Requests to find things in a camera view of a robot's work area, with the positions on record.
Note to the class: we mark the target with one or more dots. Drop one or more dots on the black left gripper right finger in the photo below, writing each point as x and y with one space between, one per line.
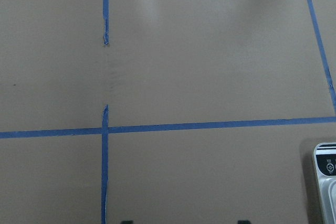
243 222

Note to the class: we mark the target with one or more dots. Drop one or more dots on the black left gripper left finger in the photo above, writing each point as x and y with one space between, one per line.
126 222

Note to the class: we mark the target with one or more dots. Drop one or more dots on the silver digital kitchen scale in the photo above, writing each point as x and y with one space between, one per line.
324 167

